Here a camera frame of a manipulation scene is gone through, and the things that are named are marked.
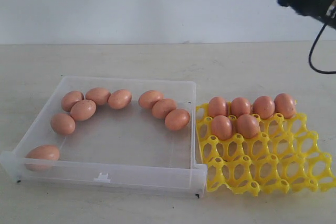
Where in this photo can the clear plastic tray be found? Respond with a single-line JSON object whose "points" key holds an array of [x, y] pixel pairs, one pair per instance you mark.
{"points": [[124, 149]]}

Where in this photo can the yellow plastic egg rack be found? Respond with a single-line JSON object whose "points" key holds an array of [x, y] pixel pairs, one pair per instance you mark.
{"points": [[284, 157]]}

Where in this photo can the brown egg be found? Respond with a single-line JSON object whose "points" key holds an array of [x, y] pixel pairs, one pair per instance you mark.
{"points": [[98, 95], [264, 106], [217, 106], [70, 99], [177, 119], [149, 98], [62, 124], [221, 127], [285, 105], [163, 107], [83, 110], [248, 126], [120, 99], [240, 106]]}

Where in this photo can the brown egg front left corner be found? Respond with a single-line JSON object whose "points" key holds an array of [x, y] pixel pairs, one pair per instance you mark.
{"points": [[47, 152]]}

